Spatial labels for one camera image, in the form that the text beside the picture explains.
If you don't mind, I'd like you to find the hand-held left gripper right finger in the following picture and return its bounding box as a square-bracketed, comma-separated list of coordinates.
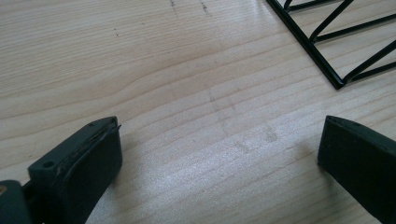
[317, 115, 396, 224]

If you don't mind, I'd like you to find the black wire rack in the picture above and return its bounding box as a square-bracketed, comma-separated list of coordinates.
[265, 0, 396, 91]

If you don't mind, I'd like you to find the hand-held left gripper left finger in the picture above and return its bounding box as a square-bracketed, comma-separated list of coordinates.
[27, 116, 123, 224]

